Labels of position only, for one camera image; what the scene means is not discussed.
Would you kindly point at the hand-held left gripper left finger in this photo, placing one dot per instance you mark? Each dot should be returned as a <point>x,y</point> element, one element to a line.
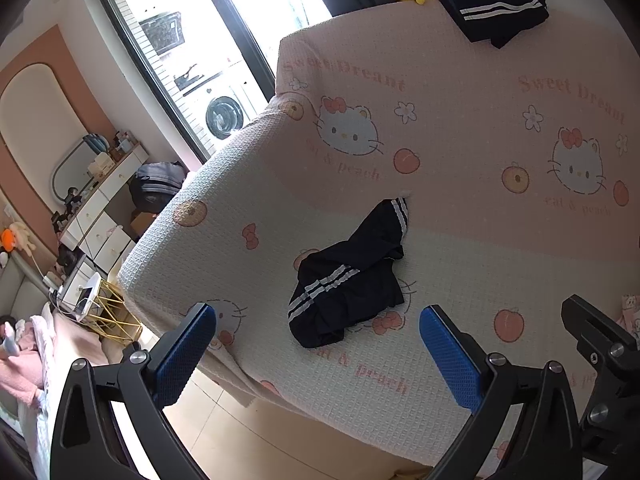
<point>185,355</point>

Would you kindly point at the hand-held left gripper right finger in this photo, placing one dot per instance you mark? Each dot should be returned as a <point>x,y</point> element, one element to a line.
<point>450,360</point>

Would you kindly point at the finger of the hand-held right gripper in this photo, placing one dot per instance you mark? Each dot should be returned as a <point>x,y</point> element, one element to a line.
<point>600,330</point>

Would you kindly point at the navy shorts with white stripes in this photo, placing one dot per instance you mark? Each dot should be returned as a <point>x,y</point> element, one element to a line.
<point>345,285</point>

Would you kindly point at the pink printed folded garment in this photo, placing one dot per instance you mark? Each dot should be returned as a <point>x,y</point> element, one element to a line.
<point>629,310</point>

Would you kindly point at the white device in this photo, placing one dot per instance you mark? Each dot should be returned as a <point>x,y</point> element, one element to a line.
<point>82,295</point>

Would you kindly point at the cardboard box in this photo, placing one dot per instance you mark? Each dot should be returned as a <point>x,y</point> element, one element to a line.
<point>145,222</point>

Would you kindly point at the white bedding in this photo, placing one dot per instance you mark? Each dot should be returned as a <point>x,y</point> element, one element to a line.
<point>45,340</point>

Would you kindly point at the pink fluffy cloth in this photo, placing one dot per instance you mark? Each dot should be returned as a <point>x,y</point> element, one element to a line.
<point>20,375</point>

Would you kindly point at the dark backpack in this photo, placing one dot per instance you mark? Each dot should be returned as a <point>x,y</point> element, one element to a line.
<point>155,187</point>

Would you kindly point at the white dresser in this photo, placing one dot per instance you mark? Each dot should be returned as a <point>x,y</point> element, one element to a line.
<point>107,195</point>

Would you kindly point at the pink and cream printed blanket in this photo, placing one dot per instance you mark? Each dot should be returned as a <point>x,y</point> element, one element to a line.
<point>450,160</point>

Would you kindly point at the cream plush toy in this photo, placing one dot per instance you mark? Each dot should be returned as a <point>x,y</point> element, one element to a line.
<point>22,237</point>

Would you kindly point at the orange plush toy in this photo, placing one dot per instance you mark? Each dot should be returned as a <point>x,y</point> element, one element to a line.
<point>7,240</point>

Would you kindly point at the oval mirror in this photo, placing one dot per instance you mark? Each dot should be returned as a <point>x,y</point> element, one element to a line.
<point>75,170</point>

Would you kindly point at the white washing machine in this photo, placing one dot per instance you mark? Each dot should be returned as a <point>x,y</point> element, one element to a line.
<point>222,115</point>

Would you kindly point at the black framed glass door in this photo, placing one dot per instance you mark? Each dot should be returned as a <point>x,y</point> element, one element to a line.
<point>152,85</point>

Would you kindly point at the folded navy striped shorts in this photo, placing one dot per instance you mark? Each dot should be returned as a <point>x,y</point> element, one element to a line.
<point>500,25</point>

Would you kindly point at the dark countertop oven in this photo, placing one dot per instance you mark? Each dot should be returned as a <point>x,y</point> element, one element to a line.
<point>160,32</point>

